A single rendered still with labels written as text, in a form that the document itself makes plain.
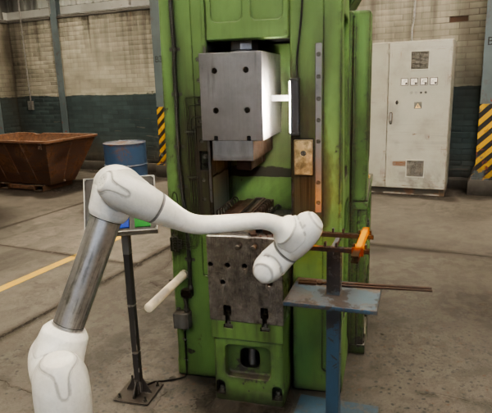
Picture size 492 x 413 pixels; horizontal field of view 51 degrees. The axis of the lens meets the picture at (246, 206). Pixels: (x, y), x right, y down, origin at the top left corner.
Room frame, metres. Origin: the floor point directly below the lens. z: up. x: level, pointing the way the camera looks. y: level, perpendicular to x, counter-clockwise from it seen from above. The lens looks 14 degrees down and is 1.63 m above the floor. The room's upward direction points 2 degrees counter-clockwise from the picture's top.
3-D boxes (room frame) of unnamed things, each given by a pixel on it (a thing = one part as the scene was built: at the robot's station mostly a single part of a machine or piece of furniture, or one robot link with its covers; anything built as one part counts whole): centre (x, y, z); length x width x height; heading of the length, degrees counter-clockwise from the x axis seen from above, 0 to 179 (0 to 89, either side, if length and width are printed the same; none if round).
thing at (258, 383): (2.63, -0.06, 0.23); 0.55 x 0.37 x 0.47; 164
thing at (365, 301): (2.17, -0.38, 0.69); 0.40 x 0.30 x 0.02; 71
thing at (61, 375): (1.36, 0.56, 0.77); 0.18 x 0.16 x 0.22; 26
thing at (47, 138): (8.74, 3.59, 0.43); 1.89 x 1.20 x 0.85; 65
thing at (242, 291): (2.63, -0.06, 0.69); 0.56 x 0.38 x 0.45; 164
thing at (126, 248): (2.51, 0.61, 0.54); 0.04 x 0.04 x 1.08; 74
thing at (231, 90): (2.62, -0.04, 1.56); 0.42 x 0.39 x 0.40; 164
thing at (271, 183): (2.93, -0.13, 1.37); 0.41 x 0.10 x 0.91; 74
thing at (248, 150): (2.64, 0.00, 1.32); 0.42 x 0.20 x 0.10; 164
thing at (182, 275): (2.44, 0.41, 0.62); 0.44 x 0.05 x 0.05; 164
